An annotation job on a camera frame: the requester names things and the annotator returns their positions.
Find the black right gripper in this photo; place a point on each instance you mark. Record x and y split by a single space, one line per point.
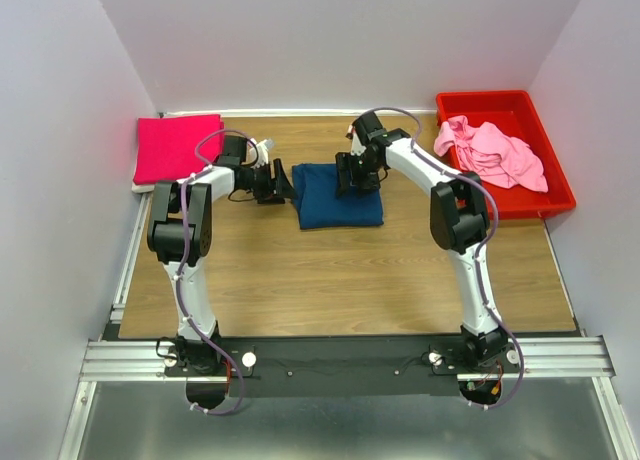
343 163

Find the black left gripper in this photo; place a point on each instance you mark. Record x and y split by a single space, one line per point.
278 186

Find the navy blue printed t-shirt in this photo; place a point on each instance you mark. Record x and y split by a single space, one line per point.
318 206

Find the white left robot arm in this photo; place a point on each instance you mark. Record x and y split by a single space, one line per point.
180 233

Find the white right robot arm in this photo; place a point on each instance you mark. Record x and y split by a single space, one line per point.
458 220

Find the folded magenta t-shirt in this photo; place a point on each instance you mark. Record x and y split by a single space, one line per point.
166 146

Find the light pink t-shirt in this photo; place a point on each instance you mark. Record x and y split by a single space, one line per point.
500 160

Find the red plastic bin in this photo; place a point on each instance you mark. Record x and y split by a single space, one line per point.
514 113

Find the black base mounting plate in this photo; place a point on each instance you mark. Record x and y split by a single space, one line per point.
416 382

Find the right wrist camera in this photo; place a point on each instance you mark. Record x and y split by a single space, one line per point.
363 131

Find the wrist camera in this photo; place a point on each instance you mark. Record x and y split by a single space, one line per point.
240 152
363 131

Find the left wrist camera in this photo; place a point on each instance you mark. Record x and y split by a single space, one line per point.
240 152

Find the aluminium extrusion rail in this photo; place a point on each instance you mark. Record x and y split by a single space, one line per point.
538 357

